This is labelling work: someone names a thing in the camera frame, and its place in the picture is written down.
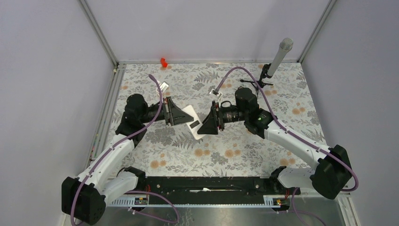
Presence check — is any red plastic clip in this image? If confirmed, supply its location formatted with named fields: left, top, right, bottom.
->
left=160, top=57, right=168, bottom=68

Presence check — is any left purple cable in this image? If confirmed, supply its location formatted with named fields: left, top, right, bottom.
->
left=70, top=74, right=164, bottom=226

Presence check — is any white red remote control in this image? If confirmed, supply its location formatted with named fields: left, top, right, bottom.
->
left=182, top=105, right=205, bottom=140

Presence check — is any purple cable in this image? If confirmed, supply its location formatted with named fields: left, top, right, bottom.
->
left=213, top=66, right=359, bottom=192
left=70, top=74, right=164, bottom=226

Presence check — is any black tripod mic stand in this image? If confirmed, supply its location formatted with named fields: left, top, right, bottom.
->
left=240, top=64, right=273, bottom=96

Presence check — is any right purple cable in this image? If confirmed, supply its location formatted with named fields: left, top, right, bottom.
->
left=213, top=66, right=359, bottom=192

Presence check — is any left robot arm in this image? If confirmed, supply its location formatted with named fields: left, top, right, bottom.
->
left=61, top=94, right=199, bottom=225

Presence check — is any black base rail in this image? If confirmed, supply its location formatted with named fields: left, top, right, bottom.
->
left=126, top=167, right=301, bottom=206

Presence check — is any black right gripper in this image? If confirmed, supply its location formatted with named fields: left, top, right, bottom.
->
left=197, top=101, right=247, bottom=135

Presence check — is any silver microphone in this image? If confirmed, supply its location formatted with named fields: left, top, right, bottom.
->
left=266, top=38, right=294, bottom=78

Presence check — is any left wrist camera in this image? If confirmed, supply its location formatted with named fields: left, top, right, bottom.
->
left=156, top=81, right=169, bottom=96

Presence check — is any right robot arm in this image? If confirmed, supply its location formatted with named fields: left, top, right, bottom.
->
left=197, top=87, right=353, bottom=200

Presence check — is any floral table mat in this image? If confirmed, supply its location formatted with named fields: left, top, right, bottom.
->
left=108, top=63, right=324, bottom=177

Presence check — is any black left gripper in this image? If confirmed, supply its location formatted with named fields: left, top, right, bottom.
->
left=140, top=97, right=194, bottom=126

